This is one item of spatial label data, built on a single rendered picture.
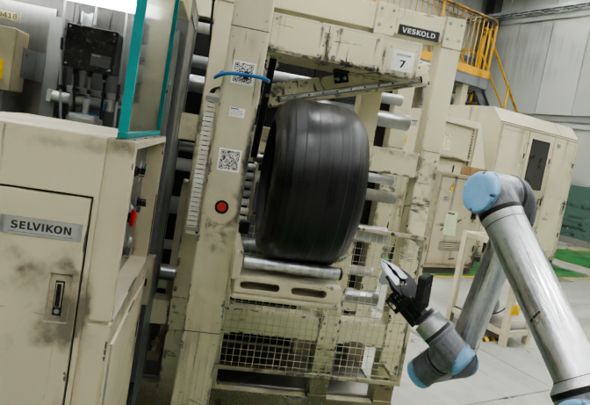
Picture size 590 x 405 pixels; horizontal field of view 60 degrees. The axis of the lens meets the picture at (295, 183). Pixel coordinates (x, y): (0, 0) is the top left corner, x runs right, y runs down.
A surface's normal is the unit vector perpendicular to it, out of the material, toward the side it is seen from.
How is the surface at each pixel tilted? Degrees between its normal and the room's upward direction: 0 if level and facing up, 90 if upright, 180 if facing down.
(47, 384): 90
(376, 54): 90
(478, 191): 85
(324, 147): 61
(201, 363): 90
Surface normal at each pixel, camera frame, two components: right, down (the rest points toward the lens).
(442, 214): 0.50, 0.16
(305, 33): 0.15, 0.11
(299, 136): -0.05, -0.47
